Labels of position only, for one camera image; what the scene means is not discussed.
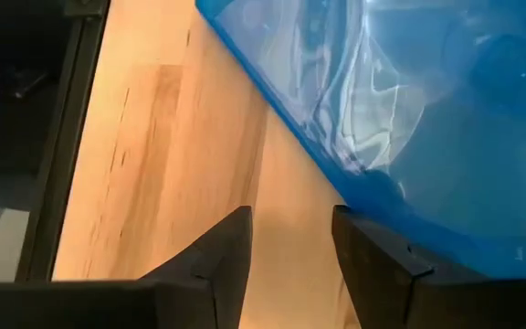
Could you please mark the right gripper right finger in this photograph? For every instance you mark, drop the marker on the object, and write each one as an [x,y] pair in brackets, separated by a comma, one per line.
[404,297]

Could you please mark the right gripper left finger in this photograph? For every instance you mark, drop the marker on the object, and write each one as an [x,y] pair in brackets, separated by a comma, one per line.
[176,301]

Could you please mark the black aluminium table frame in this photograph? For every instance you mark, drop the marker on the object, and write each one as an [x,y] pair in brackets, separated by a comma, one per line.
[62,160]

